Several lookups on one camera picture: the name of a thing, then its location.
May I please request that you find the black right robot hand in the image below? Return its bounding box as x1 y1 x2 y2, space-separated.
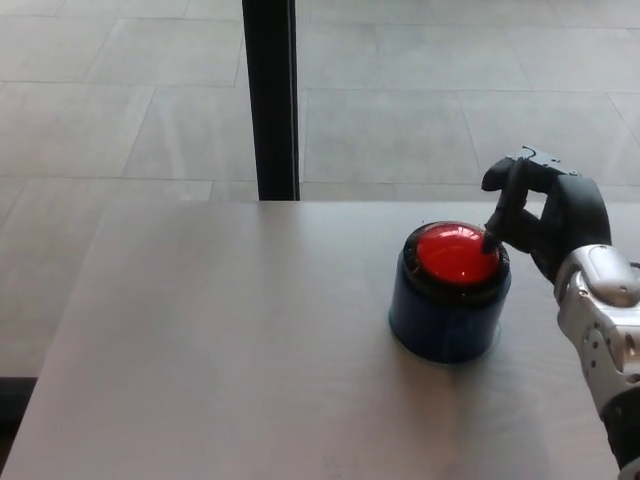
479 145 613 288

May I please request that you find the red button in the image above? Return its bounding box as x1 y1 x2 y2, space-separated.
387 220 512 366

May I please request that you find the black vertical post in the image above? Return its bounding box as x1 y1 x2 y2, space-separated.
241 0 301 202

